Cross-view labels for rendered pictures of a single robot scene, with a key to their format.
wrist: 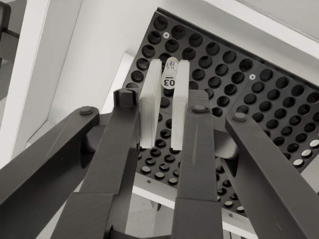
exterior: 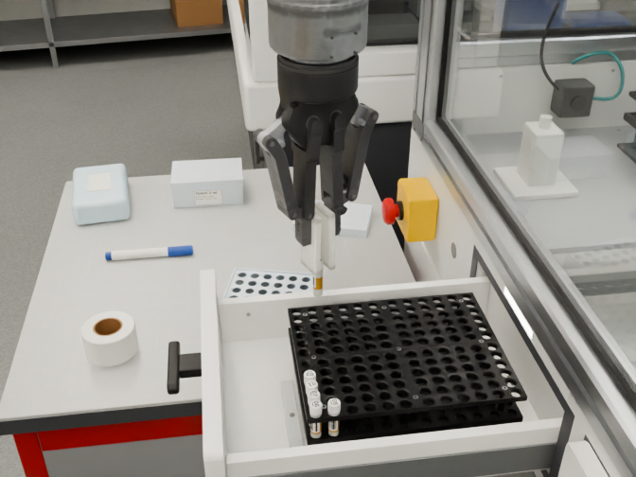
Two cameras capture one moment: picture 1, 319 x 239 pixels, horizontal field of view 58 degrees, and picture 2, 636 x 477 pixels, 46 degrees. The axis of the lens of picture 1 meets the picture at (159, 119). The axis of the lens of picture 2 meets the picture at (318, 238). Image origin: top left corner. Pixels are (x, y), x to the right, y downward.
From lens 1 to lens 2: 0.78 m
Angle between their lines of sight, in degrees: 84
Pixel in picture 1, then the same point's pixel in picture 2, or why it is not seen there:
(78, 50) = (236, 410)
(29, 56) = (213, 340)
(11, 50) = (190, 361)
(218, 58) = (350, 309)
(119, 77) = (289, 399)
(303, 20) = not seen: hidden behind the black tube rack
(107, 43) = (260, 392)
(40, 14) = (213, 316)
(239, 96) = (388, 319)
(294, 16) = not seen: hidden behind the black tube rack
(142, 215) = not seen: outside the picture
